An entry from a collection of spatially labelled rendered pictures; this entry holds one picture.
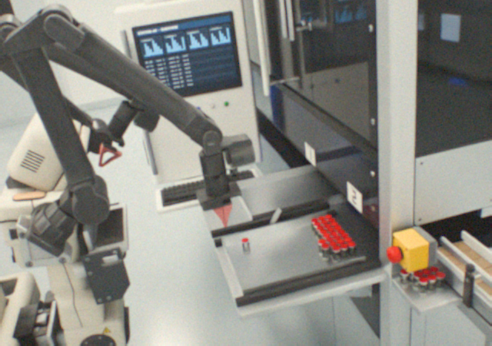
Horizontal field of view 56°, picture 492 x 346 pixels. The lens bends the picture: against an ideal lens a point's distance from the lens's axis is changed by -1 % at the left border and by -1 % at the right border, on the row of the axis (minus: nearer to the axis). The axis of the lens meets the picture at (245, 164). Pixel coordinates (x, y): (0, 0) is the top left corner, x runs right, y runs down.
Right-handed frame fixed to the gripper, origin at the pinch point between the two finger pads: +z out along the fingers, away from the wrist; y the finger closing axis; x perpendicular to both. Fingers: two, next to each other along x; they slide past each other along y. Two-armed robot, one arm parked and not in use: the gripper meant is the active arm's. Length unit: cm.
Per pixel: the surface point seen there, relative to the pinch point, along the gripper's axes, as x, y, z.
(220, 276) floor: 123, 5, 107
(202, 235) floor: 170, 2, 107
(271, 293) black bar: -7.8, 7.4, 18.8
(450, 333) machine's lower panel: -12, 57, 49
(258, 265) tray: 6.5, 7.8, 20.2
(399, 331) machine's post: -12, 40, 41
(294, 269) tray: 0.7, 16.5, 20.4
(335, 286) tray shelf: -9.9, 23.8, 20.8
